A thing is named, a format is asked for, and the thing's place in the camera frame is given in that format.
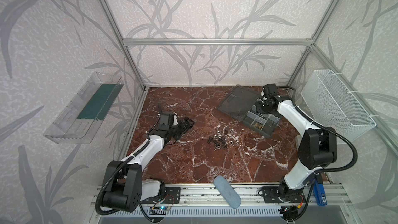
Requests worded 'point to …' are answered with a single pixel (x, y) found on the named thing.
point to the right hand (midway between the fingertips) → (259, 104)
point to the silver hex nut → (219, 136)
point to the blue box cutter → (320, 194)
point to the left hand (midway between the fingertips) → (192, 121)
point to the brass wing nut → (256, 124)
